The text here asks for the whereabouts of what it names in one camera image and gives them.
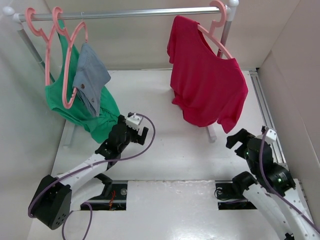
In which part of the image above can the red t shirt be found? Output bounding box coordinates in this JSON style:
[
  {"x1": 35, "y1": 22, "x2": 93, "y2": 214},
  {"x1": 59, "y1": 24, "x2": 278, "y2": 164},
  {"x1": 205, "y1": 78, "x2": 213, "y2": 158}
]
[{"x1": 167, "y1": 15, "x2": 249, "y2": 133}]

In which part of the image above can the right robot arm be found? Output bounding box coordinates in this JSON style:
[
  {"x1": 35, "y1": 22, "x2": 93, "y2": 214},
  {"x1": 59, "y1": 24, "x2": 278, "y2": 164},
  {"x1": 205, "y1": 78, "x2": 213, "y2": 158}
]
[{"x1": 226, "y1": 126, "x2": 320, "y2": 240}]

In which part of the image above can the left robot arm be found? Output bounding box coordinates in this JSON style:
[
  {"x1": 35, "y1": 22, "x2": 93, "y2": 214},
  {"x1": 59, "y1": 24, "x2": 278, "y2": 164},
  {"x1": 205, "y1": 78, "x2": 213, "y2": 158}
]
[{"x1": 27, "y1": 112, "x2": 149, "y2": 230}]

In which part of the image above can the green t shirt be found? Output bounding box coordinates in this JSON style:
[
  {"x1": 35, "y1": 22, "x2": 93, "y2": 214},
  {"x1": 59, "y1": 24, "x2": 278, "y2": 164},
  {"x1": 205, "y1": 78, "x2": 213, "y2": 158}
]
[{"x1": 45, "y1": 21, "x2": 120, "y2": 144}]

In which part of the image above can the pink hanger with clothes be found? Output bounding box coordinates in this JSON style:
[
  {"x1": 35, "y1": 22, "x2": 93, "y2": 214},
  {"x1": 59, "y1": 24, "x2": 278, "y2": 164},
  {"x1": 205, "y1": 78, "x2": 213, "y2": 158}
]
[{"x1": 51, "y1": 6, "x2": 90, "y2": 110}]

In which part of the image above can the blue denim garment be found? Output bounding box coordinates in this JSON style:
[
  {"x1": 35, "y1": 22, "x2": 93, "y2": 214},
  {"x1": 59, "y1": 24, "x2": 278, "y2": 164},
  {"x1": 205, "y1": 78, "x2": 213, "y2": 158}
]
[{"x1": 72, "y1": 43, "x2": 111, "y2": 117}]

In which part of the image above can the metal clothes rack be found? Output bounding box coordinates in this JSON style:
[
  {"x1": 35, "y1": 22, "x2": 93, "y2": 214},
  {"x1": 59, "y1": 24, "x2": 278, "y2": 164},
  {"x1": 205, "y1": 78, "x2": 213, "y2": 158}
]
[{"x1": 1, "y1": 0, "x2": 240, "y2": 144}]

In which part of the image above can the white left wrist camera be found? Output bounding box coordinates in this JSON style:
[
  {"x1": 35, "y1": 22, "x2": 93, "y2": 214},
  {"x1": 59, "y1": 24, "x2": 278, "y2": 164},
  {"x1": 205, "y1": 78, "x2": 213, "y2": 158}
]
[{"x1": 125, "y1": 112, "x2": 144, "y2": 131}]

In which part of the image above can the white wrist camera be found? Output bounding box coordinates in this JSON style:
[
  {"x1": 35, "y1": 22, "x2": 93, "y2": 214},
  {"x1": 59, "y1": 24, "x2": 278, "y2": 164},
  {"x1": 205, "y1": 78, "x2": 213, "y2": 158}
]
[
  {"x1": 261, "y1": 126, "x2": 278, "y2": 145},
  {"x1": 125, "y1": 112, "x2": 144, "y2": 131}
]

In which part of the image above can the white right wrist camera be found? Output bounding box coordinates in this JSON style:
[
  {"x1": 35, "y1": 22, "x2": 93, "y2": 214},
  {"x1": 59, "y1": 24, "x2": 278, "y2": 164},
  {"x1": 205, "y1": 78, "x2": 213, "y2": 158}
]
[{"x1": 261, "y1": 126, "x2": 278, "y2": 145}]

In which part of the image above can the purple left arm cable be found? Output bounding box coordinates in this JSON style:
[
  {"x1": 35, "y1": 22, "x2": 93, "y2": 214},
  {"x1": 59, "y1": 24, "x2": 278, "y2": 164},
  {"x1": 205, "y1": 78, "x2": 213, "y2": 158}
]
[{"x1": 27, "y1": 112, "x2": 156, "y2": 240}]

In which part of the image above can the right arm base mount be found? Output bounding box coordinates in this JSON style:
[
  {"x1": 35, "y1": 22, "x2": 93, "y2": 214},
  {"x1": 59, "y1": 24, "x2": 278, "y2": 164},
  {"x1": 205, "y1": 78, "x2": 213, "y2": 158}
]
[{"x1": 214, "y1": 181, "x2": 257, "y2": 211}]

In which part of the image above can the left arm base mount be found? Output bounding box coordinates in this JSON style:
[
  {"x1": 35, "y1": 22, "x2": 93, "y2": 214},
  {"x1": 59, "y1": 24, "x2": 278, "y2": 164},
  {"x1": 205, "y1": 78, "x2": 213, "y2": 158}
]
[{"x1": 86, "y1": 173, "x2": 128, "y2": 211}]

